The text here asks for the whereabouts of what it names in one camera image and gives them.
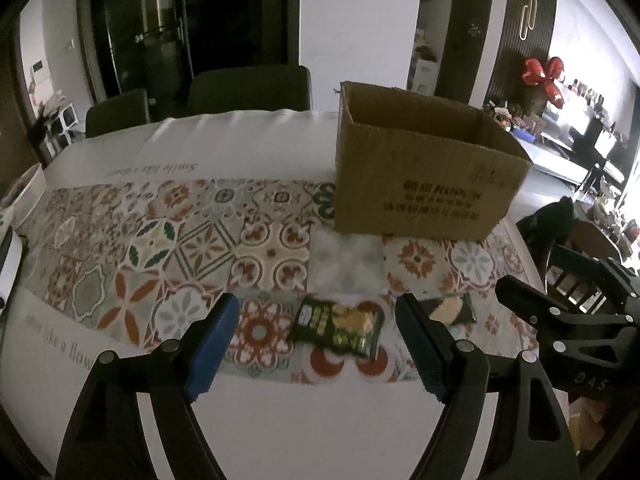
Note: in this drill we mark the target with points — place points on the patterned table runner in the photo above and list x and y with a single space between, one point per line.
150 240

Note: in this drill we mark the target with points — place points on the brown cardboard box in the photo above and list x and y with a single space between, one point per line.
425 200

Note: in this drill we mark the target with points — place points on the white flat appliance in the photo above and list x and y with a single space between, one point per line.
7 265

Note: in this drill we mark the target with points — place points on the green snack packet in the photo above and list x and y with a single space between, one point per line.
340 330

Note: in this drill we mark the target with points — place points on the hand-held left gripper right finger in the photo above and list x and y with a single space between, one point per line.
420 350

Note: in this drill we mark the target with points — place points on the black cloth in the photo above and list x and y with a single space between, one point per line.
547 217

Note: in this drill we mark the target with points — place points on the gold wall ornament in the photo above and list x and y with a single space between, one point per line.
529 17

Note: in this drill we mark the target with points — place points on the wide dark chair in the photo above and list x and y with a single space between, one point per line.
250 87

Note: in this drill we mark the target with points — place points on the white sideboard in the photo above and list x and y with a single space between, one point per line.
565 155

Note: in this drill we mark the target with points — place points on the clear plastic wrapper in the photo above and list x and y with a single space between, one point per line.
350 260

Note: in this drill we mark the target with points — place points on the dark potted plant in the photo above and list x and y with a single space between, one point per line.
39 127

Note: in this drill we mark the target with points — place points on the wooden chair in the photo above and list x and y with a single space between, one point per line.
590 245

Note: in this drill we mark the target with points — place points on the white basket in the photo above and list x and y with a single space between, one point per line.
27 195

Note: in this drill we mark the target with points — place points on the dark glass door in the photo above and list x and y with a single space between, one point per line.
200 20

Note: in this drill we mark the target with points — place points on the small white shelf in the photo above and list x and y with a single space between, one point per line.
62 125

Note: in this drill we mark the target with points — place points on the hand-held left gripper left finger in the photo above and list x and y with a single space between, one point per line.
215 345

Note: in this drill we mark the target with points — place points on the small dark chair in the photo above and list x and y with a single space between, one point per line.
117 112

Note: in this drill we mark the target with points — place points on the white carton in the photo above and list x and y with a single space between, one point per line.
425 76

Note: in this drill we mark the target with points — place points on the dark biscuit packet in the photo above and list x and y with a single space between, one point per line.
450 310

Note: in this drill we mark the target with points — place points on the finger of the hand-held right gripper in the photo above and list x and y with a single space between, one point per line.
585 262
530 305

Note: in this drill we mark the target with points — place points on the dark room door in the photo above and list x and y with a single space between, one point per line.
470 35

